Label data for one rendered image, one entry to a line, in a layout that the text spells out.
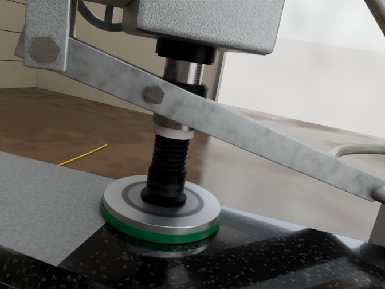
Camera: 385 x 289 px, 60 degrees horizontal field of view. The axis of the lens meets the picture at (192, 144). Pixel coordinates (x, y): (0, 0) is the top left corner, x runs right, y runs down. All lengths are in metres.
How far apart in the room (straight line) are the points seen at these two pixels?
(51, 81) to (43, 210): 6.58
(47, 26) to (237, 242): 0.42
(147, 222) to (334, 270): 0.30
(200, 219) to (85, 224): 0.18
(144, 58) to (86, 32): 1.25
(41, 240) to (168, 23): 0.34
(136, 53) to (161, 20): 5.63
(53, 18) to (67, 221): 0.30
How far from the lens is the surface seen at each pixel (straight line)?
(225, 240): 0.57
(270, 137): 0.58
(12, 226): 0.57
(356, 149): 1.09
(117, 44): 6.26
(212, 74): 5.53
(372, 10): 1.39
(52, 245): 0.52
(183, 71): 0.53
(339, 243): 0.69
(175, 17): 0.44
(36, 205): 0.62
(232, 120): 0.54
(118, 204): 0.57
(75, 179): 0.72
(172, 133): 0.54
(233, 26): 0.47
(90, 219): 0.58
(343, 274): 0.60
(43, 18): 0.46
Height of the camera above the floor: 1.13
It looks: 15 degrees down
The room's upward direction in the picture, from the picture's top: 10 degrees clockwise
